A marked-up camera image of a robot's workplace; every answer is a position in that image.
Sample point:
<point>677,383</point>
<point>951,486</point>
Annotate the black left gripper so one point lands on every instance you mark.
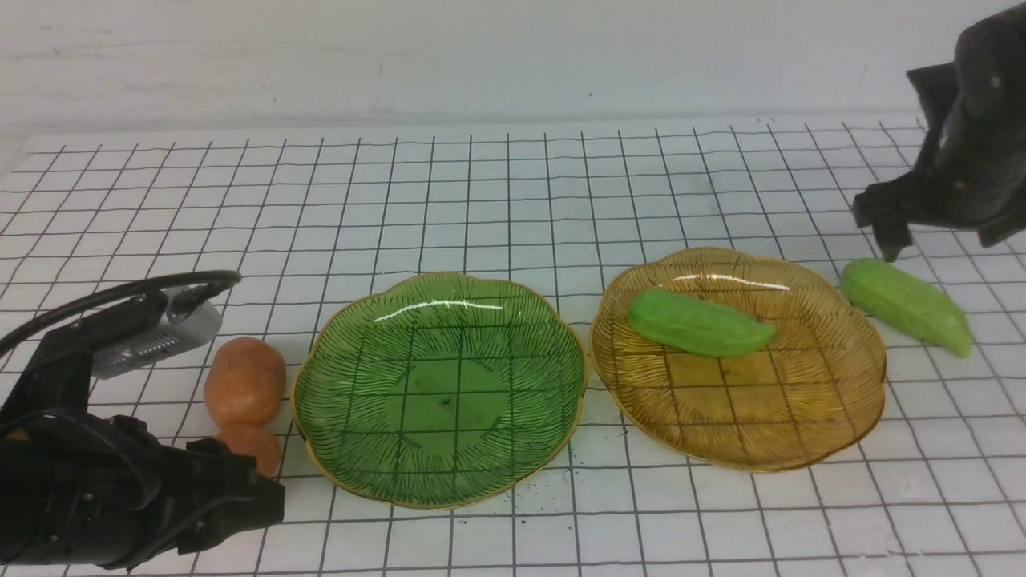
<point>107,493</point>

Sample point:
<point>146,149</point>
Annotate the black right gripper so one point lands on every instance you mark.
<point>970,170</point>

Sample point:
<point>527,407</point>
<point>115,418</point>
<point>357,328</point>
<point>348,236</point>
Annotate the orange potato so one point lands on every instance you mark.
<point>246,383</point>
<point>254,441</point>

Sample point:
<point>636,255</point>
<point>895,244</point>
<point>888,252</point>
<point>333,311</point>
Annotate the green cucumber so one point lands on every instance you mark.
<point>697,326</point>
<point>907,304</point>

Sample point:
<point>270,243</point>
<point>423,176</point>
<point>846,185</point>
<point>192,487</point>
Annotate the amber glass plate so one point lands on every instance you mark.
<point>817,388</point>

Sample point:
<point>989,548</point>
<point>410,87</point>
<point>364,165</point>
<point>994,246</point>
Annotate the green glass plate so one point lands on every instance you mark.
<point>443,391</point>

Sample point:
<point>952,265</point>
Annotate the white grid tablecloth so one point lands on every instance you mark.
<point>316,218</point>

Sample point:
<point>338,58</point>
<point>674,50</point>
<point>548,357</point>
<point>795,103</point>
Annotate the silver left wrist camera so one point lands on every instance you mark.
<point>158,327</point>

